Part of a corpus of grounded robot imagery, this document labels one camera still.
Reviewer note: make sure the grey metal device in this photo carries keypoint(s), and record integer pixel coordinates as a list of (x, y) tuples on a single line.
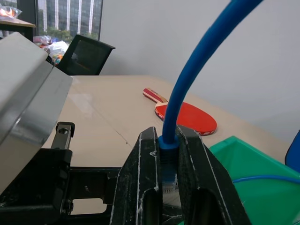
[(25, 93)]

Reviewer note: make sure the black office chair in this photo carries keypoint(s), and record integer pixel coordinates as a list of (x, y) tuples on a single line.
[(86, 56)]

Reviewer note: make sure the pile of colourful bagged items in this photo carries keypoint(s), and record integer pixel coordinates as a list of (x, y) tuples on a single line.
[(52, 47)]

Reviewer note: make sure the red table tennis paddle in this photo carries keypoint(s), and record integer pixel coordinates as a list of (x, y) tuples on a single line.
[(187, 117)]

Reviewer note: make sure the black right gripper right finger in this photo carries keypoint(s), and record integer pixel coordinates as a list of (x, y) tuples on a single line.
[(201, 178)]

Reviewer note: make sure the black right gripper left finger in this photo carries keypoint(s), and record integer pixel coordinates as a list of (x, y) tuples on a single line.
[(136, 182)]

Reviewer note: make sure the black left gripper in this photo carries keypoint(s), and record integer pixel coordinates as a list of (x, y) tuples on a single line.
[(39, 178)]

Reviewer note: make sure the clear plastic bag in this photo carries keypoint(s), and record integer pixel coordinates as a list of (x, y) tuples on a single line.
[(9, 12)]

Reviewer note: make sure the wooden desk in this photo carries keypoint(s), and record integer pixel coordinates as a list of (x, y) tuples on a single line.
[(16, 24)]

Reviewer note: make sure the blue rounded chair back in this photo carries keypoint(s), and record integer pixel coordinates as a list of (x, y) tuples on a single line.
[(294, 150)]

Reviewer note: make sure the green plastic bin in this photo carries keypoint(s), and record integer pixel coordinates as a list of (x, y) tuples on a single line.
[(262, 201)]

